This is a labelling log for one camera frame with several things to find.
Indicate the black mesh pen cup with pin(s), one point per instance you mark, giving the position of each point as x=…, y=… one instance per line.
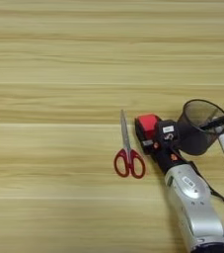
x=199, y=131

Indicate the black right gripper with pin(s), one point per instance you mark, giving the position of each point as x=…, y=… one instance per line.
x=166, y=158

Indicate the black marker pen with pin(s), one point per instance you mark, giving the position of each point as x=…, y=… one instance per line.
x=220, y=121

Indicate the red foam cube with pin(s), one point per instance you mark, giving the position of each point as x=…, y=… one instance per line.
x=148, y=125

